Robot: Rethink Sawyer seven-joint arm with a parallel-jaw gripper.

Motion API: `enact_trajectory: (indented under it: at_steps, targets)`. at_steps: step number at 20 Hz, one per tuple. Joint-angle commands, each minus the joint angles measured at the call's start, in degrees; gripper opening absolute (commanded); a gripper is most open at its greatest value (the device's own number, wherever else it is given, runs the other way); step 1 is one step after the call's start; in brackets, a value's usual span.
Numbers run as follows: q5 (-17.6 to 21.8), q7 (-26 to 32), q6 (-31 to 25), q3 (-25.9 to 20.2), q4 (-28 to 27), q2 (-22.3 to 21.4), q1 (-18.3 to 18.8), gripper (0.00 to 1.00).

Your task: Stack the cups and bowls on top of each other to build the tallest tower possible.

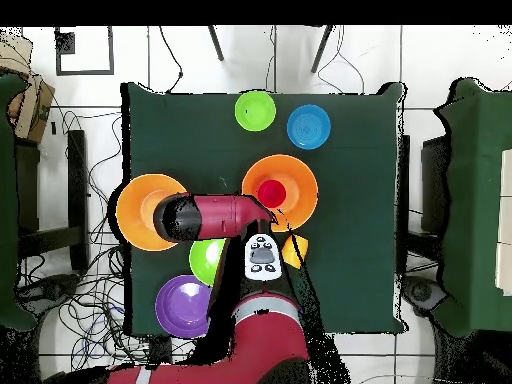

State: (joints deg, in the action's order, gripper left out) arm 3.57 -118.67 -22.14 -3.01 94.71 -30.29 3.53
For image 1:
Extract red plastic cup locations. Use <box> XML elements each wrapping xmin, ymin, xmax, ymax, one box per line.
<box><xmin>256</xmin><ymin>179</ymin><xmax>288</xmax><ymax>210</ymax></box>

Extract large orange plastic bowl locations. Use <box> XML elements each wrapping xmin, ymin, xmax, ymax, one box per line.
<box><xmin>115</xmin><ymin>173</ymin><xmax>189</xmax><ymax>253</ymax></box>
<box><xmin>241</xmin><ymin>154</ymin><xmax>320</xmax><ymax>234</ymax></box>

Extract orange plastic cup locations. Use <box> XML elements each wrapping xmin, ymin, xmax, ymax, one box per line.
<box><xmin>280</xmin><ymin>234</ymin><xmax>310</xmax><ymax>270</ymax></box>

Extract medium green plastic bowl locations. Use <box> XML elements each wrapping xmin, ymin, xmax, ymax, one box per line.
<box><xmin>188</xmin><ymin>238</ymin><xmax>228</xmax><ymax>288</ymax></box>

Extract small blue plastic bowl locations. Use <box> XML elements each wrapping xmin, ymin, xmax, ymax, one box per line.
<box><xmin>286</xmin><ymin>104</ymin><xmax>332</xmax><ymax>151</ymax></box>

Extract small green plastic bowl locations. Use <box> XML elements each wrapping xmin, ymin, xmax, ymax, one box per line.
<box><xmin>234</xmin><ymin>90</ymin><xmax>278</xmax><ymax>133</ymax></box>

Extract dark green tablecloth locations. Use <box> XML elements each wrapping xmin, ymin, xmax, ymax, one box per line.
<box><xmin>120</xmin><ymin>81</ymin><xmax>407</xmax><ymax>336</ymax></box>

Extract purple plastic bowl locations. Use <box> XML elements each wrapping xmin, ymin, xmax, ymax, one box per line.
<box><xmin>154</xmin><ymin>274</ymin><xmax>214</xmax><ymax>340</ymax></box>

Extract black power strip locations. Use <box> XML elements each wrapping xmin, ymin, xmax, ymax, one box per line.
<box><xmin>148</xmin><ymin>335</ymin><xmax>174</xmax><ymax>366</ymax></box>

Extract black tripod leg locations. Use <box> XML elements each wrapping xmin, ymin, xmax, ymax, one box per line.
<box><xmin>207</xmin><ymin>25</ymin><xmax>225</xmax><ymax>62</ymax></box>
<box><xmin>310</xmin><ymin>25</ymin><xmax>334</xmax><ymax>74</ymax></box>

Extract green cloth side table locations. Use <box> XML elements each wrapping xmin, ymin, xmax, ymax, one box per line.
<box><xmin>0</xmin><ymin>72</ymin><xmax>38</xmax><ymax>333</ymax></box>
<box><xmin>433</xmin><ymin>77</ymin><xmax>512</xmax><ymax>339</ymax></box>

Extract white boxes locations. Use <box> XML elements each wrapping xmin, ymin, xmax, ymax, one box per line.
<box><xmin>494</xmin><ymin>148</ymin><xmax>512</xmax><ymax>297</ymax></box>

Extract cardboard box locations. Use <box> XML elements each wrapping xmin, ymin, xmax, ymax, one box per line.
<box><xmin>0</xmin><ymin>31</ymin><xmax>56</xmax><ymax>144</ymax></box>

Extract black floor cable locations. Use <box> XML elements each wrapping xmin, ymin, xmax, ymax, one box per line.
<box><xmin>159</xmin><ymin>26</ymin><xmax>184</xmax><ymax>94</ymax></box>

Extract thin grey floor cable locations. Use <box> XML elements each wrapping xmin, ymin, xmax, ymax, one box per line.
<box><xmin>317</xmin><ymin>25</ymin><xmax>366</xmax><ymax>95</ymax></box>

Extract tangle of black cables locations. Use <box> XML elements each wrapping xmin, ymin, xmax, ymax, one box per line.
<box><xmin>19</xmin><ymin>111</ymin><xmax>197</xmax><ymax>377</ymax></box>

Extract black bench frame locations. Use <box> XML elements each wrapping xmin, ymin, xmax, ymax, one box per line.
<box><xmin>15</xmin><ymin>129</ymin><xmax>90</xmax><ymax>273</ymax></box>

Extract black floor frame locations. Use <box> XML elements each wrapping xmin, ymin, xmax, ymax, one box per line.
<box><xmin>54</xmin><ymin>26</ymin><xmax>115</xmax><ymax>76</ymax></box>

